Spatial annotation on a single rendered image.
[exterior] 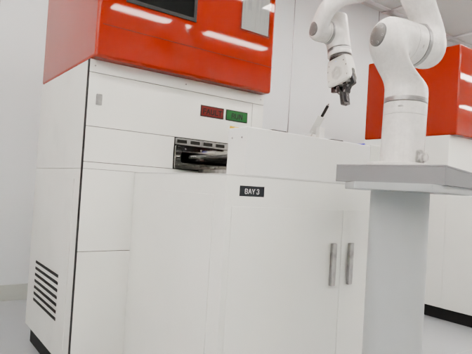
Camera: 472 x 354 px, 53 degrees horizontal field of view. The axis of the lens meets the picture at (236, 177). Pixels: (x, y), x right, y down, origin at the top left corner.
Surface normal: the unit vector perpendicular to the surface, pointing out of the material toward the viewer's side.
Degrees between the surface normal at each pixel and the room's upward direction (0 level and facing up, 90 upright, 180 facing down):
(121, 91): 90
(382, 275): 90
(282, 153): 90
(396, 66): 120
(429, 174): 90
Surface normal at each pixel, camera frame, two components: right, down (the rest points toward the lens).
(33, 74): 0.58, 0.02
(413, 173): -0.72, -0.06
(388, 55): -0.70, 0.53
